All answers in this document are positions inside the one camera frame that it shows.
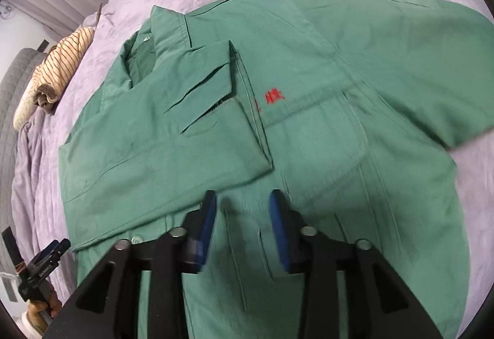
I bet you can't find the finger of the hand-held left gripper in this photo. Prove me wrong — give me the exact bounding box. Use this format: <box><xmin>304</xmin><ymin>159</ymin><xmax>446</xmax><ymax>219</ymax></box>
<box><xmin>39</xmin><ymin>239</ymin><xmax>72</xmax><ymax>272</ymax></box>
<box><xmin>33</xmin><ymin>240</ymin><xmax>62</xmax><ymax>266</ymax></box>

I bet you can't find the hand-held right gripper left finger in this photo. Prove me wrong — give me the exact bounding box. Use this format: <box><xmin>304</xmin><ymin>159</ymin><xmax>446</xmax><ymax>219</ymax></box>
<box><xmin>44</xmin><ymin>190</ymin><xmax>217</xmax><ymax>339</ymax></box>

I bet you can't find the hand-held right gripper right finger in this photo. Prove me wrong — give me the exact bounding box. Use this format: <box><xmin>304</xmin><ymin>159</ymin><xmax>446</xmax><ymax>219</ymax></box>
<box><xmin>269</xmin><ymin>189</ymin><xmax>444</xmax><ymax>339</ymax></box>

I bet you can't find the green work jacket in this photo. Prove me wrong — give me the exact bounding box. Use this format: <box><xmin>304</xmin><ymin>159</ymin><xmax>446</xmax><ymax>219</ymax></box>
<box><xmin>58</xmin><ymin>0</ymin><xmax>494</xmax><ymax>339</ymax></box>

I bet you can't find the person's left forearm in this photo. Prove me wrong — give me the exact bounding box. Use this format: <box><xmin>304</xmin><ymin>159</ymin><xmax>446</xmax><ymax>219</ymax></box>
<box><xmin>17</xmin><ymin>312</ymin><xmax>49</xmax><ymax>337</ymax></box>

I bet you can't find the person's left hand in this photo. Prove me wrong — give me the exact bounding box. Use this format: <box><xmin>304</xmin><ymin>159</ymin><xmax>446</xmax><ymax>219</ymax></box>
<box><xmin>28</xmin><ymin>283</ymin><xmax>63</xmax><ymax>326</ymax></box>

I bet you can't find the brown crumpled cloth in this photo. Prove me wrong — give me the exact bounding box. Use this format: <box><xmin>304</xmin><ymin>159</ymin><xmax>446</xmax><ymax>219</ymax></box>
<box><xmin>33</xmin><ymin>84</ymin><xmax>60</xmax><ymax>116</ymax></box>

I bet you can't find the grey quilted headboard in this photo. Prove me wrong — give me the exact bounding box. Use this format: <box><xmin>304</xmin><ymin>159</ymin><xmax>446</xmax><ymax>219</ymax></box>
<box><xmin>0</xmin><ymin>47</ymin><xmax>51</xmax><ymax>274</ymax></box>

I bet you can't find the cream striped cloth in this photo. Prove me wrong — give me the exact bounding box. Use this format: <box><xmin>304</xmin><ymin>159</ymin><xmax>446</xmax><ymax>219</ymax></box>
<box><xmin>13</xmin><ymin>26</ymin><xmax>95</xmax><ymax>129</ymax></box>

